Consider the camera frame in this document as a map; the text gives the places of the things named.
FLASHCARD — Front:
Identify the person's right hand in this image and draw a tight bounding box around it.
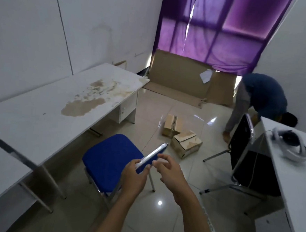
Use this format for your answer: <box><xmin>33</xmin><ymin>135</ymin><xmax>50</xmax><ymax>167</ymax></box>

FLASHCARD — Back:
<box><xmin>150</xmin><ymin>153</ymin><xmax>190</xmax><ymax>199</ymax></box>

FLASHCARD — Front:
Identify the person's left hand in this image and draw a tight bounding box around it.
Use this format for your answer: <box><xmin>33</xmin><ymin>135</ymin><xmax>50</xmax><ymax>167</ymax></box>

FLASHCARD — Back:
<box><xmin>120</xmin><ymin>158</ymin><xmax>152</xmax><ymax>199</ymax></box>

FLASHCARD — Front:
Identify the person's left forearm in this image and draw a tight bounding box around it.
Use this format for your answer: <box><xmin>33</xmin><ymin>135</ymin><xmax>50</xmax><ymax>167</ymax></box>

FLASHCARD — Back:
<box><xmin>82</xmin><ymin>188</ymin><xmax>139</xmax><ymax>232</ymax></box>

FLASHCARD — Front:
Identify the person's right forearm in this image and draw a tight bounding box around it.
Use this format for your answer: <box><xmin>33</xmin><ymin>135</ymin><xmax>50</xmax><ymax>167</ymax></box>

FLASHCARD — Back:
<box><xmin>168</xmin><ymin>185</ymin><xmax>223</xmax><ymax>232</ymax></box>

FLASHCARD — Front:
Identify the stained low cardboard box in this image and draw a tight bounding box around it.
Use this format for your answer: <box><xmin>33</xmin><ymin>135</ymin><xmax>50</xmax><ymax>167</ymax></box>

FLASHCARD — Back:
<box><xmin>169</xmin><ymin>129</ymin><xmax>204</xmax><ymax>160</ymax></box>

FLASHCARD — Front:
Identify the blue padded chair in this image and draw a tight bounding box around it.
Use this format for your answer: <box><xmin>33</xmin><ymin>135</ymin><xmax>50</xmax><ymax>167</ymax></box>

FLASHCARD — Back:
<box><xmin>79</xmin><ymin>131</ymin><xmax>160</xmax><ymax>212</ymax></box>

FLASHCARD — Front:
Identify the open tall cardboard box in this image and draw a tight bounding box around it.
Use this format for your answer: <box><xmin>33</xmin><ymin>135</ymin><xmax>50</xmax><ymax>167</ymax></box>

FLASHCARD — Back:
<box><xmin>161</xmin><ymin>113</ymin><xmax>185</xmax><ymax>140</ymax></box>

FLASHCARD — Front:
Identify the white desk drawer unit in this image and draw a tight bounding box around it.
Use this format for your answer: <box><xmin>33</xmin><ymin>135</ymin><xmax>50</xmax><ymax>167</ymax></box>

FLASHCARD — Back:
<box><xmin>117</xmin><ymin>89</ymin><xmax>140</xmax><ymax>125</ymax></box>

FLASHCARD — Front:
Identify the white power strip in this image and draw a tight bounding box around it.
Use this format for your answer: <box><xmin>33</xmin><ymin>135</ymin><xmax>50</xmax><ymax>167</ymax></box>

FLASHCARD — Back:
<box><xmin>198</xmin><ymin>201</ymin><xmax>225</xmax><ymax>232</ymax></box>

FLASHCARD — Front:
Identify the black mesh chair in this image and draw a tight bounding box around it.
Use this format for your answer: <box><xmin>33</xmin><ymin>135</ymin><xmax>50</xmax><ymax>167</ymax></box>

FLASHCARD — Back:
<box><xmin>199</xmin><ymin>110</ymin><xmax>287</xmax><ymax>203</ymax></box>

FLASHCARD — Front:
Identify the large flat cardboard sheet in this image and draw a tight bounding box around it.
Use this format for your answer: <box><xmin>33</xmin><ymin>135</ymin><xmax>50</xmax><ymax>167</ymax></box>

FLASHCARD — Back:
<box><xmin>142</xmin><ymin>48</ymin><xmax>238</xmax><ymax>111</ymax></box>

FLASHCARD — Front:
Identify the white paper sheet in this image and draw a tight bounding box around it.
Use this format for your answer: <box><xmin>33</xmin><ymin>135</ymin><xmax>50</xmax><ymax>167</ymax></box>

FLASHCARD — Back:
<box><xmin>199</xmin><ymin>69</ymin><xmax>214</xmax><ymax>85</ymax></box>

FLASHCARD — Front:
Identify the stained white desk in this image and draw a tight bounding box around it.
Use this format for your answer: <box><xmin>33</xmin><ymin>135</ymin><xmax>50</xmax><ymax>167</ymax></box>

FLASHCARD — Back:
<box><xmin>0</xmin><ymin>55</ymin><xmax>151</xmax><ymax>206</ymax></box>

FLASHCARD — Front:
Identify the white desk with headset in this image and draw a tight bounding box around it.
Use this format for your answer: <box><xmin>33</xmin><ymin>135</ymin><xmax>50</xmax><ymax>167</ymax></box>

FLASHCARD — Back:
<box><xmin>242</xmin><ymin>116</ymin><xmax>306</xmax><ymax>232</ymax></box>

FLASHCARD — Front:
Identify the white headset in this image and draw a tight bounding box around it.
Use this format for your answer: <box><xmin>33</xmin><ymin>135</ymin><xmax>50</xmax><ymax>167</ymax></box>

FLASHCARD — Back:
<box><xmin>269</xmin><ymin>127</ymin><xmax>306</xmax><ymax>161</ymax></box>

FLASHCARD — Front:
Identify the plain white desk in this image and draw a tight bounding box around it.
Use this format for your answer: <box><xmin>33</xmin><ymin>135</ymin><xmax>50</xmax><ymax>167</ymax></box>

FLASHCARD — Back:
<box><xmin>0</xmin><ymin>135</ymin><xmax>59</xmax><ymax>219</ymax></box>

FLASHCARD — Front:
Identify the purple curtain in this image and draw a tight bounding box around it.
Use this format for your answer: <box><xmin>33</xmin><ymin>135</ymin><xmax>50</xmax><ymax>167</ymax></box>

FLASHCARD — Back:
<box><xmin>151</xmin><ymin>0</ymin><xmax>294</xmax><ymax>79</ymax></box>

